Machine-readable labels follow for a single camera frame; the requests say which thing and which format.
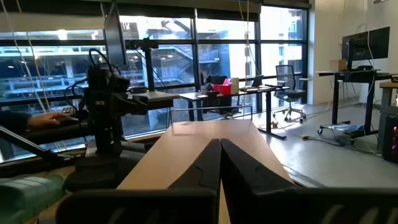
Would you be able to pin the beige carton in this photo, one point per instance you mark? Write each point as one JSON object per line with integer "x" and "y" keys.
{"x": 235, "y": 85}

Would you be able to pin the light wooden desk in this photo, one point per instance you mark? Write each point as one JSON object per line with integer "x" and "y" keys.
{"x": 388, "y": 84}

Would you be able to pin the chunky black slide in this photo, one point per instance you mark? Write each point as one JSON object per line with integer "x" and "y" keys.
{"x": 102, "y": 174}

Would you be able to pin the person's hand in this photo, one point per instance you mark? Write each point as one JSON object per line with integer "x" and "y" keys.
{"x": 46, "y": 119}

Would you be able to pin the wide black monitor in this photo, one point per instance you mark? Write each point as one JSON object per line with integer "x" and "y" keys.
{"x": 373, "y": 43}

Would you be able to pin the black monitor on arm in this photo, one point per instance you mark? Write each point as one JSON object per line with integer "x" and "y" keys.
{"x": 114, "y": 37}

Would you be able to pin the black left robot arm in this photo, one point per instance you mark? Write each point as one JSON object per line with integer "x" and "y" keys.
{"x": 107, "y": 133}

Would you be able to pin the red box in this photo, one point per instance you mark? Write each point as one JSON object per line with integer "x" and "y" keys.
{"x": 222, "y": 89}

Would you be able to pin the person's forearm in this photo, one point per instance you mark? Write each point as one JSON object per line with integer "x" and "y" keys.
{"x": 12, "y": 122}

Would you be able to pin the wooden shelf with black frame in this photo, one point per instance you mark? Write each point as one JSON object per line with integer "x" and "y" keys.
{"x": 186, "y": 137}

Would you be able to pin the long black office desk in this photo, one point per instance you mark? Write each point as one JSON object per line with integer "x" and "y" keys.
{"x": 192, "y": 96}

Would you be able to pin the black computer tower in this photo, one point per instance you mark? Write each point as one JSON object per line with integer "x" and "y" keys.
{"x": 390, "y": 140}

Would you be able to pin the black standing desk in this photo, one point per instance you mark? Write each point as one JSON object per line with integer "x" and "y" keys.
{"x": 351, "y": 75}

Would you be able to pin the cardboard box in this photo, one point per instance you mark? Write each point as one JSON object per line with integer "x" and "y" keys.
{"x": 338, "y": 65}

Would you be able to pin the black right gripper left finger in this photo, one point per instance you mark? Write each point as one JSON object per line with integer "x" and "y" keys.
{"x": 208, "y": 168}

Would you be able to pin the open laptop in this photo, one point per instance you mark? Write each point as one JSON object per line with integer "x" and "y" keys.
{"x": 258, "y": 81}

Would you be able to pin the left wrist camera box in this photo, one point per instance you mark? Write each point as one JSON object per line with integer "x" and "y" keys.
{"x": 109, "y": 81}

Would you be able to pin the large window wall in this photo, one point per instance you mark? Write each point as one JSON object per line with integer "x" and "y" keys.
{"x": 280, "y": 25}

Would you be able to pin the chunky green slide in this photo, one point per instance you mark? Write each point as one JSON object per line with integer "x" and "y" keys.
{"x": 25, "y": 196}

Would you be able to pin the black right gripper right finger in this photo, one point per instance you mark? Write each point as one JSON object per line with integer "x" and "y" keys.
{"x": 242, "y": 174}

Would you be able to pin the dark grey desk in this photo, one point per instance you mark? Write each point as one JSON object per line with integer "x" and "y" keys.
{"x": 56, "y": 133}

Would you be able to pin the light grey desk panel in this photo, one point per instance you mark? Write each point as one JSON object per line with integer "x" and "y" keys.
{"x": 155, "y": 96}

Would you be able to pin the grey mesh office chair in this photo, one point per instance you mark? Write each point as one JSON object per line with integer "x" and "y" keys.
{"x": 292, "y": 93}

